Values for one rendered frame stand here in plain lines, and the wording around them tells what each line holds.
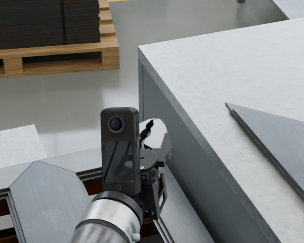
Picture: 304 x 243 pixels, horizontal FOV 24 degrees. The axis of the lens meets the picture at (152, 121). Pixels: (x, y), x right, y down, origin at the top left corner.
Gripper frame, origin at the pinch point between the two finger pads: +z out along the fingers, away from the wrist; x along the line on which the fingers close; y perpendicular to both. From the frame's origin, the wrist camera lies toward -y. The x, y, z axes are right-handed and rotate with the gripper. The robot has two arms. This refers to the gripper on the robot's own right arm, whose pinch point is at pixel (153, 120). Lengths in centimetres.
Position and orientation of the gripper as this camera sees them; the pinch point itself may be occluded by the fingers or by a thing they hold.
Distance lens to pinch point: 103.8
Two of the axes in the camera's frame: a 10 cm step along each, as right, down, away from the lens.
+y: 1.3, 8.4, 5.3
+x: 9.5, 0.4, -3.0
